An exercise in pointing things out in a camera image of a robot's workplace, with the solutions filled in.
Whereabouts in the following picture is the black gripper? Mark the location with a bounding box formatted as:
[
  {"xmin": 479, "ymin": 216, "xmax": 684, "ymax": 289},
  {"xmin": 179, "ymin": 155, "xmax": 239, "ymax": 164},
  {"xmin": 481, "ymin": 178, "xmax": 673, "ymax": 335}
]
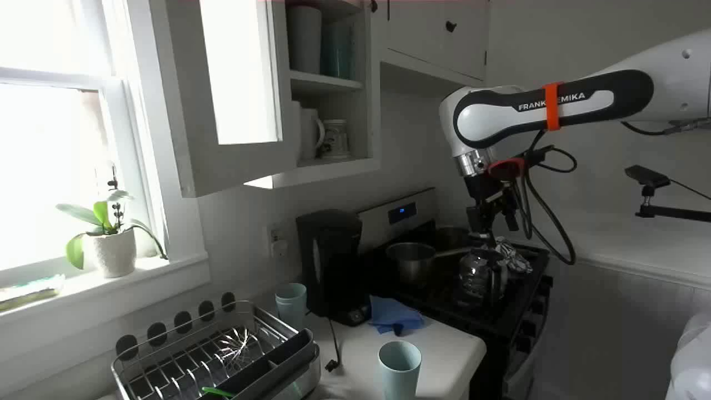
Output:
[{"xmin": 465, "ymin": 174, "xmax": 517, "ymax": 231}]

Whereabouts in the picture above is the light blue tall cup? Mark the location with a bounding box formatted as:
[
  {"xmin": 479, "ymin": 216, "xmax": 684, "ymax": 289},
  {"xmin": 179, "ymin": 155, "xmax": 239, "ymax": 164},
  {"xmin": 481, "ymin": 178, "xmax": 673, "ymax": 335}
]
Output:
[{"xmin": 379, "ymin": 340, "xmax": 422, "ymax": 400}]

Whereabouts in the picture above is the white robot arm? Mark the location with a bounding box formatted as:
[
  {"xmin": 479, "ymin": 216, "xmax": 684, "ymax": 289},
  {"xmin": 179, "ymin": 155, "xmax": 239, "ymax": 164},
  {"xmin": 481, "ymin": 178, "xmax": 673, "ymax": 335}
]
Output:
[{"xmin": 441, "ymin": 29, "xmax": 711, "ymax": 231}]

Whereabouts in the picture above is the white upper corner cabinet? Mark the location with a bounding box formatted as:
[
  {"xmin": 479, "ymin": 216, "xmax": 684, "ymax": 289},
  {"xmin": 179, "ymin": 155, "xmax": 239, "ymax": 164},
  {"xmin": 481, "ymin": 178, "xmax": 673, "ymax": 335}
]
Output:
[{"xmin": 374, "ymin": 0, "xmax": 489, "ymax": 84}]

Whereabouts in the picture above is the teal cup upper shelf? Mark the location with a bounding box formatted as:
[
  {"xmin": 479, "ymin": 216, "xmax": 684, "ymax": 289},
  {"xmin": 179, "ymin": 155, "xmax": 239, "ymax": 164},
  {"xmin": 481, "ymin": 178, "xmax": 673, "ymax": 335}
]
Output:
[{"xmin": 323, "ymin": 23, "xmax": 354, "ymax": 79}]

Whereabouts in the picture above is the small light blue cup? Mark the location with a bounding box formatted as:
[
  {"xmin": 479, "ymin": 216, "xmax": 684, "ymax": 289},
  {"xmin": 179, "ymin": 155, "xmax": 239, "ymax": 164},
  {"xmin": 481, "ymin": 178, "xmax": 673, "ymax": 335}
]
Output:
[{"xmin": 275, "ymin": 283, "xmax": 307, "ymax": 326}]

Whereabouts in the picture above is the white cabinet door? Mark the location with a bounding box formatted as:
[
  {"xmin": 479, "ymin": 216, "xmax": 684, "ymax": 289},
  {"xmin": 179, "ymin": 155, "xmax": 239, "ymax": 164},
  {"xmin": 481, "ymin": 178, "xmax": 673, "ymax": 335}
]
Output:
[{"xmin": 150, "ymin": 0, "xmax": 296, "ymax": 198}]

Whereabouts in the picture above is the crumpled foil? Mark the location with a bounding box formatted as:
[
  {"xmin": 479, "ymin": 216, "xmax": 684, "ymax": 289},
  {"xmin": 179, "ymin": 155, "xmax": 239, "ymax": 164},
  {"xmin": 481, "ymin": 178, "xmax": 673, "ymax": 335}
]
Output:
[{"xmin": 493, "ymin": 241, "xmax": 534, "ymax": 276}]

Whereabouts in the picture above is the black stove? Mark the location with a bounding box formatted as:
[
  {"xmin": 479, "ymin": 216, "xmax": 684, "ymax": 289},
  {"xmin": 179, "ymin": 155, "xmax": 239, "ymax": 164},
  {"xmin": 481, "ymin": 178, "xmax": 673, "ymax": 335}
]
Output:
[{"xmin": 359, "ymin": 189, "xmax": 553, "ymax": 400}]

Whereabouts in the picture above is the blue cloth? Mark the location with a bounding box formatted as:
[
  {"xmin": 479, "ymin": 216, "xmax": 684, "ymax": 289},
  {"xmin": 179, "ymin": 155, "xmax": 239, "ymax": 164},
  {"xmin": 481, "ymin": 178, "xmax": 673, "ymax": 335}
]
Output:
[{"xmin": 369, "ymin": 295, "xmax": 424, "ymax": 335}]

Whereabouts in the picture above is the patterned mug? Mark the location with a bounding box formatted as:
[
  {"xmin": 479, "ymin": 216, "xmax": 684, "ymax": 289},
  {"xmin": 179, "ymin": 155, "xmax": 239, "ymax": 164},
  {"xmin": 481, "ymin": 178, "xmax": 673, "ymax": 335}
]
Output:
[{"xmin": 323, "ymin": 120, "xmax": 349, "ymax": 161}]

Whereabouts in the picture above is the black coffee maker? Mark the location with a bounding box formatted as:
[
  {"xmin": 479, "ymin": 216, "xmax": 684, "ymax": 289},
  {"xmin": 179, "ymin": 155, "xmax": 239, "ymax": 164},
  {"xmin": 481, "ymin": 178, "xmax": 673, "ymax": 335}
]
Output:
[{"xmin": 296, "ymin": 209, "xmax": 369, "ymax": 326}]

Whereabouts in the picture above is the white mug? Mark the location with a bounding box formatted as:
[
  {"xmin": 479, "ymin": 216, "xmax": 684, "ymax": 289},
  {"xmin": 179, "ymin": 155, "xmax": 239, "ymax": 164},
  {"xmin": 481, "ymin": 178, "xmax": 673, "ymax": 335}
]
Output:
[{"xmin": 301, "ymin": 109, "xmax": 324, "ymax": 161}]

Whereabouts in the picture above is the metal dish rack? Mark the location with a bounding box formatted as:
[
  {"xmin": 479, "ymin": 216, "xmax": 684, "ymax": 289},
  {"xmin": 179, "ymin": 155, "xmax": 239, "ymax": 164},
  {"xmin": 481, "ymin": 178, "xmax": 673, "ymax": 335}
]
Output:
[{"xmin": 112, "ymin": 303, "xmax": 321, "ymax": 400}]

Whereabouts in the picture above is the white potted plant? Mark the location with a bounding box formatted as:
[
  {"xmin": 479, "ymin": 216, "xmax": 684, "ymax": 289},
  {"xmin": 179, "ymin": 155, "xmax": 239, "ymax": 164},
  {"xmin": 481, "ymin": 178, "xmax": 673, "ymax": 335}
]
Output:
[{"xmin": 58, "ymin": 174, "xmax": 167, "ymax": 279}]

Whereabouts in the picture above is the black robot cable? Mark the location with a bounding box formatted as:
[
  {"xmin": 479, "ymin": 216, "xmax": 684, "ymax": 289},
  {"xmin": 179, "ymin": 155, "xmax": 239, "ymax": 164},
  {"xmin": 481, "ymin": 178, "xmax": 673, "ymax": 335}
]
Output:
[{"xmin": 517, "ymin": 131, "xmax": 581, "ymax": 268}]

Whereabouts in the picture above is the white wall cabinet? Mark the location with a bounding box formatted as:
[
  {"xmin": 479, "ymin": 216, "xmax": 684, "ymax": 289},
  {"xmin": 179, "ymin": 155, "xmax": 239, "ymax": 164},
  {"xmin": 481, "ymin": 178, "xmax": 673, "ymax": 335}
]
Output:
[{"xmin": 245, "ymin": 0, "xmax": 381, "ymax": 189}]

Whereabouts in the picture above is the wall outlet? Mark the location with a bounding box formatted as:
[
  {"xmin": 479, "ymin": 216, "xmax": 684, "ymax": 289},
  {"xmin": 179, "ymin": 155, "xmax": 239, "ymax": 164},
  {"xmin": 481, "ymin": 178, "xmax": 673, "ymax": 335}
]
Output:
[{"xmin": 266, "ymin": 224, "xmax": 287, "ymax": 259}]

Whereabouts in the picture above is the black power cord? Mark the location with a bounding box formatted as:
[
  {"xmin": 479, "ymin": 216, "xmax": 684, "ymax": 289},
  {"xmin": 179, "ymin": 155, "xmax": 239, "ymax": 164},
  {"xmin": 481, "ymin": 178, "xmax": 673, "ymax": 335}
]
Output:
[{"xmin": 323, "ymin": 319, "xmax": 344, "ymax": 373}]

